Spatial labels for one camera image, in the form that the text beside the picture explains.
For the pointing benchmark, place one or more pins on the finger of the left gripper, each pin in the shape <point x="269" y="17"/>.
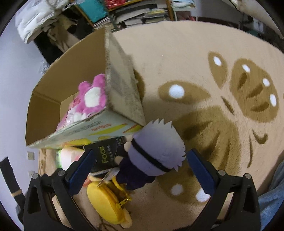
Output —
<point x="11" y="182"/>

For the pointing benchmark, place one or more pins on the pink roll plush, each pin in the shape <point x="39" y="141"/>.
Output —
<point x="68" y="155"/>

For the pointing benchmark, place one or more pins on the wooden bookshelf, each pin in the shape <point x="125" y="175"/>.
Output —
<point x="125" y="14"/>

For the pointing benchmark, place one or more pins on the upper wall socket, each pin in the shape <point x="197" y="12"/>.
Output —
<point x="30" y="155"/>

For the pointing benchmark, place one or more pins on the beige trench coat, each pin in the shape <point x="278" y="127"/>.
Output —
<point x="59" y="34"/>

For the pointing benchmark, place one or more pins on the yellow plush toy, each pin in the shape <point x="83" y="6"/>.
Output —
<point x="109" y="199"/>

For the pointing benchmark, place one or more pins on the teal gift bag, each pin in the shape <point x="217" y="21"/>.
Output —
<point x="93" y="9"/>

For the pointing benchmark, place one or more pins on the white puffer jacket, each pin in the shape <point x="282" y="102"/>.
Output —
<point x="35" y="15"/>

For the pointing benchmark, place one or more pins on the green tissue pack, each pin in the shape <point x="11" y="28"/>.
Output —
<point x="58" y="161"/>

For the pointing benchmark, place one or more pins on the lower wall socket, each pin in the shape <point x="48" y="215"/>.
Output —
<point x="31" y="173"/>

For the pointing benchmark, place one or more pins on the cardboard box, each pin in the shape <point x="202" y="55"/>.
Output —
<point x="98" y="53"/>

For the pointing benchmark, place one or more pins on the purple haired plush doll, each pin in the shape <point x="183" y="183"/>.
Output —
<point x="154" y="150"/>

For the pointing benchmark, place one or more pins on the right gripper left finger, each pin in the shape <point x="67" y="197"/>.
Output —
<point x="39" y="210"/>

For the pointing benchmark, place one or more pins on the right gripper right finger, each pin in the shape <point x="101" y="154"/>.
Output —
<point x="233" y="203"/>

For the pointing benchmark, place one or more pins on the pink plush toy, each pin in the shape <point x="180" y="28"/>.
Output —
<point x="92" y="96"/>

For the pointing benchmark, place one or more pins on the black Face tissue pack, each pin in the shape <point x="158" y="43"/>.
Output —
<point x="105" y="152"/>

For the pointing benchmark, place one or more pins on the stack of books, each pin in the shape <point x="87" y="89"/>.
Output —
<point x="105" y="22"/>

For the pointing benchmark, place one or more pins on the wall socket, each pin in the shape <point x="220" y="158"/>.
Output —
<point x="31" y="173"/>
<point x="30" y="155"/>

